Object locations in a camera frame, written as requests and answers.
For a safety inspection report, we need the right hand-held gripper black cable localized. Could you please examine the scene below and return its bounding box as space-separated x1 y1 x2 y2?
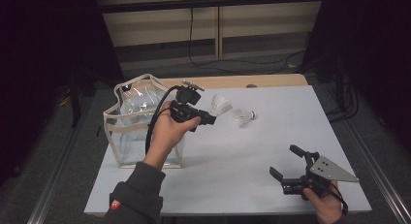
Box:
313 179 350 217

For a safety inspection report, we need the white shuttlecock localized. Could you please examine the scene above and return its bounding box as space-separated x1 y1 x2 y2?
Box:
210 94 234 117
232 108 258 128

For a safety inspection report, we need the black power cable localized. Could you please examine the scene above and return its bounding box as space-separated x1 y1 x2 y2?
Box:
188 0 306 76

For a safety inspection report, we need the black cable bundle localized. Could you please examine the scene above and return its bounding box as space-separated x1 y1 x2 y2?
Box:
324 80 361 124

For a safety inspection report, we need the clear plastic bag beige trim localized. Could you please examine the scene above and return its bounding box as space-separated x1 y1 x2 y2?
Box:
102 73 186 170

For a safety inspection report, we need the person's right hand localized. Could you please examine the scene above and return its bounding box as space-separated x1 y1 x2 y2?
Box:
302 180 345 224

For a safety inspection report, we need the aluminium floor rail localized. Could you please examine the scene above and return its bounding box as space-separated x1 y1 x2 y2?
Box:
342 120 411 224
27 97 95 224

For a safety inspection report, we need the person's left hand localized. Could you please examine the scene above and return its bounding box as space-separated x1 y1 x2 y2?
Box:
148 101 202 159

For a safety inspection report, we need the left hand-held gripper black cable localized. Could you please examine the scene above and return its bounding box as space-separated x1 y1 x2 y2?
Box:
144 85 179 155

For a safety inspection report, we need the dark curtain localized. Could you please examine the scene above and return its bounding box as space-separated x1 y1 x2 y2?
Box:
0 0 125 186
301 0 411 150

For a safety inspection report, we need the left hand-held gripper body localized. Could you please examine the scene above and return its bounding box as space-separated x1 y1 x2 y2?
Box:
169 80 206 123

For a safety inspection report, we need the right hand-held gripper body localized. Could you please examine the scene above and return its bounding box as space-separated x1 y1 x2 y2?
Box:
280 155 360 201

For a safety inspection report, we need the black metal stand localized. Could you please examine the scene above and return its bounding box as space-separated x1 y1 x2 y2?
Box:
335 52 347 113
69 68 81 128

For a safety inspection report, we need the hand-held gripper black cable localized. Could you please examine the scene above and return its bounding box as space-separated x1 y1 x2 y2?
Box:
144 85 179 155
313 179 350 217

